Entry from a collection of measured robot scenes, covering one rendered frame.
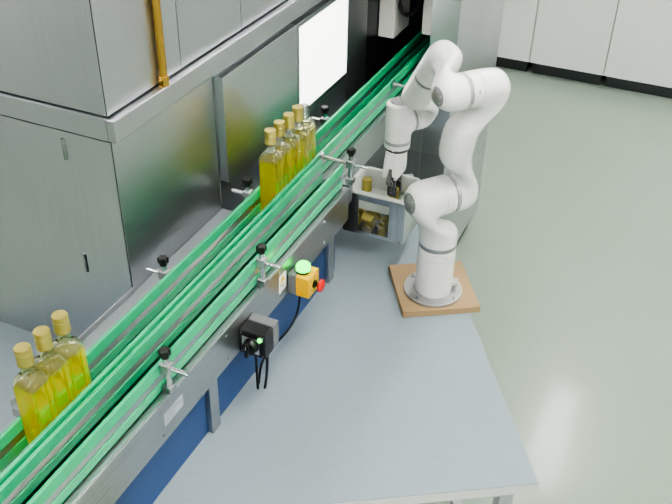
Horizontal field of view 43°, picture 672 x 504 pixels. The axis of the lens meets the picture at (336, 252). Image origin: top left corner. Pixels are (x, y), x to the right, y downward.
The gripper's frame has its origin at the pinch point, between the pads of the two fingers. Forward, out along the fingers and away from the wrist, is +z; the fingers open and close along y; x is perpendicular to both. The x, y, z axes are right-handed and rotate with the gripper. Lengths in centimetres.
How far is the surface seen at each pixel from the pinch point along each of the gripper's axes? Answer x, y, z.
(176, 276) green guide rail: -28, 85, -10
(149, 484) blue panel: -10, 127, 19
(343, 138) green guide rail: -22.7, -7.6, -9.6
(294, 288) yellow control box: -8, 57, 6
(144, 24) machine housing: -40, 71, -73
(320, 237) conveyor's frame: -10.4, 34.4, 2.4
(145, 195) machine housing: -40, 79, -29
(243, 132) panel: -38, 32, -26
